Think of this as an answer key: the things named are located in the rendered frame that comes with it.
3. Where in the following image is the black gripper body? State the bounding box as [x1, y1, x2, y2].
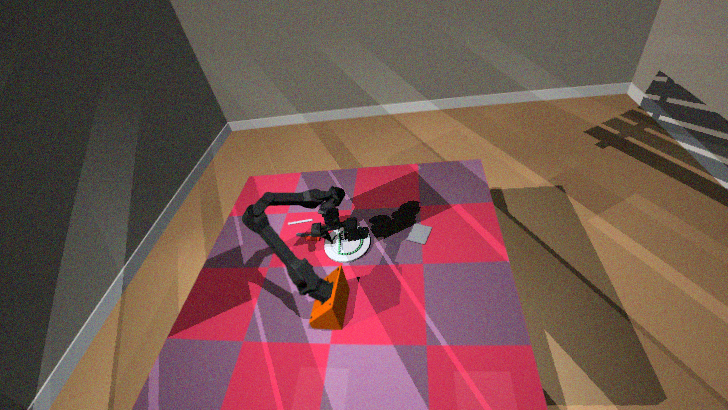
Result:
[311, 214, 357, 237]

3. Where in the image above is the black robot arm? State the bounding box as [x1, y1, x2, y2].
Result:
[242, 186, 345, 305]

